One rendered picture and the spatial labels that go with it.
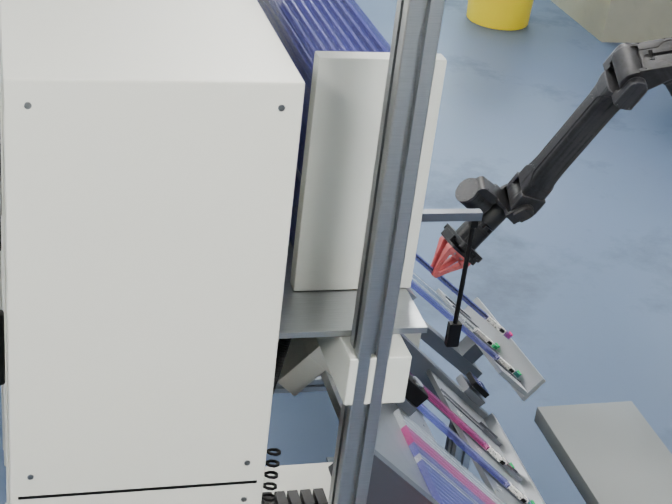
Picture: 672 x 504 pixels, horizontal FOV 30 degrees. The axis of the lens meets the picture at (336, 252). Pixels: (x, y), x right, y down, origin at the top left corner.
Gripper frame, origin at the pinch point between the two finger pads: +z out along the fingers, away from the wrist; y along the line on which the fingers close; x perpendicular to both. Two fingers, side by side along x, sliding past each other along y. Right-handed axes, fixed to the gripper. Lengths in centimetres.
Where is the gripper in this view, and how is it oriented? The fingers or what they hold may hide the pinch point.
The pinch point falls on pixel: (434, 271)
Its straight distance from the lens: 264.6
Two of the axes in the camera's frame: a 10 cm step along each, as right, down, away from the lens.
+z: -6.9, 7.2, 1.3
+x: 6.8, 5.6, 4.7
